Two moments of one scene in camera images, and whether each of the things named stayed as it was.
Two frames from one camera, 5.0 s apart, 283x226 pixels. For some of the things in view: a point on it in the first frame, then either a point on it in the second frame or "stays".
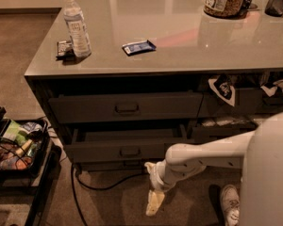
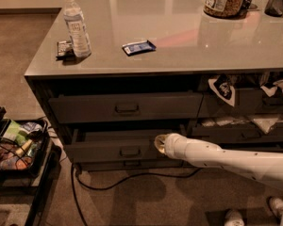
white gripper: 158,182 -> 172,146
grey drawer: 123,145 stays
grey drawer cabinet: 130,72 stays
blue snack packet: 138,47 stays
